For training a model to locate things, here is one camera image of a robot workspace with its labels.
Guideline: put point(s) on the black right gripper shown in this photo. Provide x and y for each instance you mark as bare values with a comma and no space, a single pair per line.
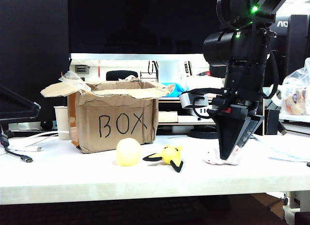
239,104

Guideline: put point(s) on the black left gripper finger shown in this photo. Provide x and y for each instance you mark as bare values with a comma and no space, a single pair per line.
14,106

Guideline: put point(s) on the white pink plush doll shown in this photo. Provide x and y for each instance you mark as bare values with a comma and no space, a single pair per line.
210,159

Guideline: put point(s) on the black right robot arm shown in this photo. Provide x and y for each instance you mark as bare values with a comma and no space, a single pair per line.
244,55

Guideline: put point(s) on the small black box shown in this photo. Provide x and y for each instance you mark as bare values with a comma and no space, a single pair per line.
271,123

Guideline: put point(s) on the beige small box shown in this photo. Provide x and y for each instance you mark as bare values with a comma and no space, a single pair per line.
168,116

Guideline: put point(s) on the yellow black eared doll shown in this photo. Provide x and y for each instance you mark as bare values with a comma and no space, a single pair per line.
169,154

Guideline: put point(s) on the grey socket box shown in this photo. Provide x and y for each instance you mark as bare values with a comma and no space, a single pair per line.
82,69

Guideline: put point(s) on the cardboard box marked BOX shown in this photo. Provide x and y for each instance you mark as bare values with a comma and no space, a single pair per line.
89,128

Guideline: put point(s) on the round yellow doll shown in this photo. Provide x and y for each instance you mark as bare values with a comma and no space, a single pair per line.
128,152

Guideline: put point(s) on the black wooden desk riser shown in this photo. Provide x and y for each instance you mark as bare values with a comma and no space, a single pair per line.
259,130

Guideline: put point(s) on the black round knob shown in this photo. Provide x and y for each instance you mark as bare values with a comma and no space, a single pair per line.
47,125

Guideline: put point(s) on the black round base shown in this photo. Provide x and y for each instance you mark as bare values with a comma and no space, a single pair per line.
203,134

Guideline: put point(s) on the black plug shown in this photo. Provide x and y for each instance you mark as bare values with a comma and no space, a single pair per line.
283,129

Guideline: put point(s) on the beige paper cup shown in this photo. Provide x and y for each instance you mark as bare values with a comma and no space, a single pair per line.
61,123

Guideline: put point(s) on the white paper sheet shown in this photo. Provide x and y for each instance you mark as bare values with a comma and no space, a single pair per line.
290,152

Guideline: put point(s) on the white flat device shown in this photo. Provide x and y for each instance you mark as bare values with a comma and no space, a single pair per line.
186,119

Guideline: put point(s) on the pink white tissue pack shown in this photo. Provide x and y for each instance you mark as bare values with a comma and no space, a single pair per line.
201,82

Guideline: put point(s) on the clear plastic food bag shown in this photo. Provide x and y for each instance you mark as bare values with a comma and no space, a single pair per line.
295,96

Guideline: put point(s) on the blue plastic bag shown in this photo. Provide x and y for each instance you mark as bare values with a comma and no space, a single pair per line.
179,89

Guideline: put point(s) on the plain cardboard piece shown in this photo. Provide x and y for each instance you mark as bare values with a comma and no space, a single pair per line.
271,203

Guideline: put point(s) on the white table leg with caster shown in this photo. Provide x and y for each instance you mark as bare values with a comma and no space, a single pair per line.
298,200

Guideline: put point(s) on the red hanging pen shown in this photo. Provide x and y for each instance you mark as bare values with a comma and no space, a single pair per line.
99,70

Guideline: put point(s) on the black AOC monitor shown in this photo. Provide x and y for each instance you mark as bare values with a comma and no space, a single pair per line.
298,41

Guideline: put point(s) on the black office chair back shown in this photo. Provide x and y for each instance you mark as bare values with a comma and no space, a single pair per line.
121,75

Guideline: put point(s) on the silver-chinned large monitor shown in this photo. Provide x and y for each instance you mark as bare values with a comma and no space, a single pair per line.
135,24

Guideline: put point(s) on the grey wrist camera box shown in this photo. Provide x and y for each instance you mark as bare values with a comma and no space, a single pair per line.
191,99

